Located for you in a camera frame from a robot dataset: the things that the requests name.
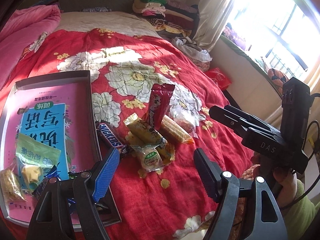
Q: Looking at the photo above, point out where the blue cookie packet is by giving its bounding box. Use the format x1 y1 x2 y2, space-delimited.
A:
31 164 61 198

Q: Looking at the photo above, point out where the Snickers bar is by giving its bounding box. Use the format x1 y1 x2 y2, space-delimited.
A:
95 121 131 158

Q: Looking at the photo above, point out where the small round cracker packet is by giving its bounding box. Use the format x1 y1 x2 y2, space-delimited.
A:
131 145 164 172

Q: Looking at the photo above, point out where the orange rice cracker roll packet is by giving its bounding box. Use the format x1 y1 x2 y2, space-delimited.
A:
160 115 194 144

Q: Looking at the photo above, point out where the yellow snack packet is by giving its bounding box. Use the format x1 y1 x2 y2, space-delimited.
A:
124 113 175 161

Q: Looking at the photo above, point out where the clear bag rice cracker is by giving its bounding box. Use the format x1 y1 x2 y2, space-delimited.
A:
1 169 26 203

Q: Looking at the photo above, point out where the red milk candy packet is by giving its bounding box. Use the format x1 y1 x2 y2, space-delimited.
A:
144 83 175 130

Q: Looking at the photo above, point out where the right hand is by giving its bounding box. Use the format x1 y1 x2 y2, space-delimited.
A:
252 154 299 209

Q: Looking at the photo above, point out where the green peas snack packet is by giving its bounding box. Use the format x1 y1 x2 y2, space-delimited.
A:
68 170 90 179

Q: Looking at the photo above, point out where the red bag by bed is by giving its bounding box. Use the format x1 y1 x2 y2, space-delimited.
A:
205 68 232 90

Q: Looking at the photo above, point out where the red floral bedspread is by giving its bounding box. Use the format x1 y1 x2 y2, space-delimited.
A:
1 28 253 239

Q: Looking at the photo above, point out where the light green snack packet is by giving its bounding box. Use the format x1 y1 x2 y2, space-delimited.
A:
16 133 61 192

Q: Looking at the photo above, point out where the grey tray with pink book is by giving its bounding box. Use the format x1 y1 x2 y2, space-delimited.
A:
0 70 123 231

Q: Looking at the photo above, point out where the white plastic bag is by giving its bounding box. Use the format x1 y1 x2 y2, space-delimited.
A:
171 37 212 62

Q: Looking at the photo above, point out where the cream curtain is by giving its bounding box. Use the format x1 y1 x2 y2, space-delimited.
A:
194 0 234 52

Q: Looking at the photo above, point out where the pile of folded clothes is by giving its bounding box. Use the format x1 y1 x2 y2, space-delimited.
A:
132 0 200 41

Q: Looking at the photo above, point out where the beige bed sheet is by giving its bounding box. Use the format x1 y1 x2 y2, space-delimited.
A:
55 11 159 37

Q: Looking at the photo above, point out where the pink quilt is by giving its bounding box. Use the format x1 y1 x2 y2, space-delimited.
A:
1 5 61 87

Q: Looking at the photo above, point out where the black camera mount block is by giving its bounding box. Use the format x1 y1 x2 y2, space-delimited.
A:
280 77 313 151

